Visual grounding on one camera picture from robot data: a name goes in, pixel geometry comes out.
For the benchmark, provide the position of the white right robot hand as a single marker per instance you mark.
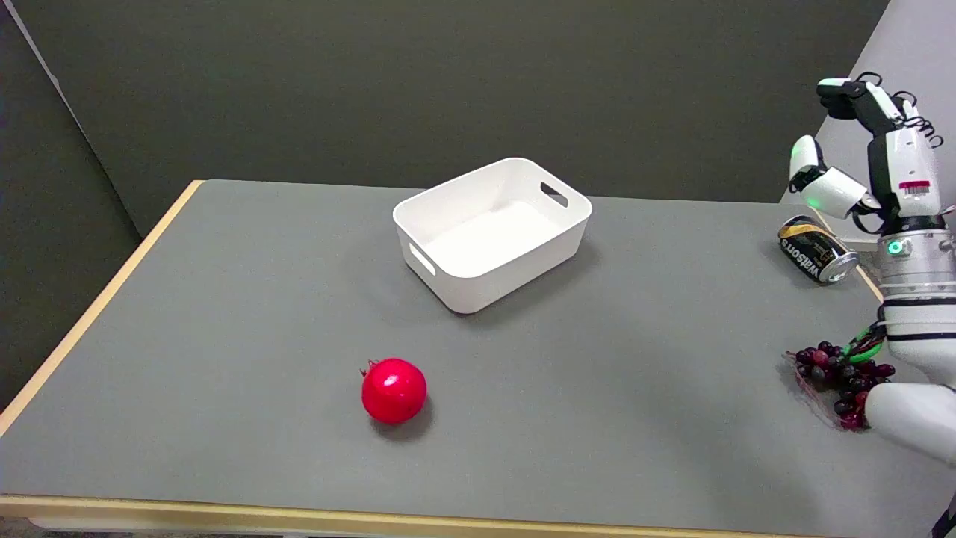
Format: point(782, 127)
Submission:
point(900, 161)

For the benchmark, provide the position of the black watsons drink can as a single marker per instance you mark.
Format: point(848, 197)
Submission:
point(815, 249)

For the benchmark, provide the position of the dark red grape bunch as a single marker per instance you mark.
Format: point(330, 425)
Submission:
point(841, 379)

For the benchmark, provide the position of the white plastic storage basket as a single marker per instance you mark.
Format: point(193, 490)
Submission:
point(493, 232)

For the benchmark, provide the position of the red pomegranate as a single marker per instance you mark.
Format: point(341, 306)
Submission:
point(393, 391)

